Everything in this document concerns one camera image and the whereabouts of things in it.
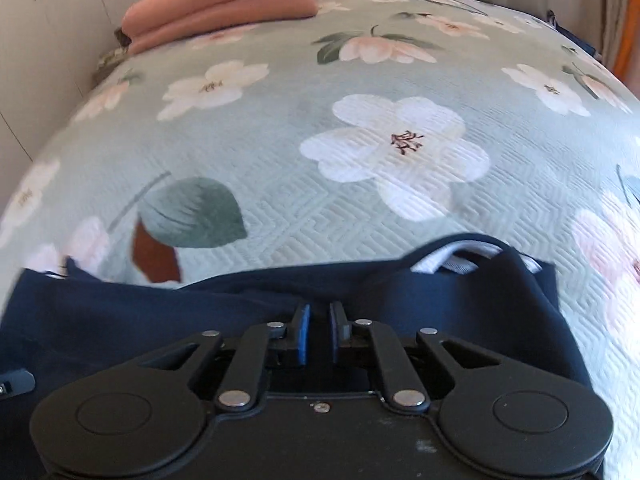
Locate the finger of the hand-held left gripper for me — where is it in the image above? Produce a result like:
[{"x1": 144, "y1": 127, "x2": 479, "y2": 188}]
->
[{"x1": 0, "y1": 369, "x2": 37, "y2": 397}]

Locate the folded pink quilt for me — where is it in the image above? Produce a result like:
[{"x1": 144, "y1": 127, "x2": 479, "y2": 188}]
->
[{"x1": 122, "y1": 0, "x2": 321, "y2": 56}]

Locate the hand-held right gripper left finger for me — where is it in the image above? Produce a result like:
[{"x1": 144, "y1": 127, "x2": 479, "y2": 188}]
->
[{"x1": 134, "y1": 302, "x2": 312, "y2": 409}]

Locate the green floral bedspread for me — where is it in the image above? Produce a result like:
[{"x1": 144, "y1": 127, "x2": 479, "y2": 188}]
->
[{"x1": 0, "y1": 0, "x2": 640, "y2": 480}]

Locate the white wardrobe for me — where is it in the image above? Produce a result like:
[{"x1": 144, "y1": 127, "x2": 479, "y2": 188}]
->
[{"x1": 0, "y1": 0, "x2": 162, "y2": 163}]

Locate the beige and orange curtain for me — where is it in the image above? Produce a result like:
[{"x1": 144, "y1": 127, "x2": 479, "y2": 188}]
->
[{"x1": 599, "y1": 0, "x2": 640, "y2": 88}]

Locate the navy striped zip hoodie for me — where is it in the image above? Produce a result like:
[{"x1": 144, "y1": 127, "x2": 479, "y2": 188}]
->
[{"x1": 0, "y1": 232, "x2": 594, "y2": 480}]

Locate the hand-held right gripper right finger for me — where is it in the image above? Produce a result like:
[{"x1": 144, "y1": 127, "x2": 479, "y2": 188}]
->
[{"x1": 328, "y1": 301, "x2": 502, "y2": 408}]

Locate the dark bag beside bed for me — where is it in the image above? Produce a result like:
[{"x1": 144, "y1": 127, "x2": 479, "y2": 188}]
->
[{"x1": 546, "y1": 10, "x2": 602, "y2": 57}]

